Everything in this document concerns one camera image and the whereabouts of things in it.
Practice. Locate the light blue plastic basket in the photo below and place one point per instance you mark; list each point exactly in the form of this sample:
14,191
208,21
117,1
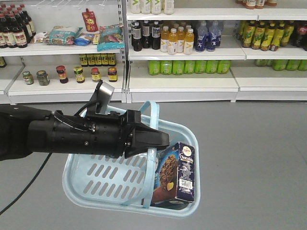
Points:
95,181

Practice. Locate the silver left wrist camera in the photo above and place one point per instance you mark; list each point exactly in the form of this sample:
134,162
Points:
100,98

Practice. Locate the white store shelving unit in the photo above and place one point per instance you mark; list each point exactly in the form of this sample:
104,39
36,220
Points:
42,73

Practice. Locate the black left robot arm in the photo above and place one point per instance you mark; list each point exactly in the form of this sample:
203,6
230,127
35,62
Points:
24,130

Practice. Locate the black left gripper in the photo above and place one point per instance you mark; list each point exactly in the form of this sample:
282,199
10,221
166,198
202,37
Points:
113,135

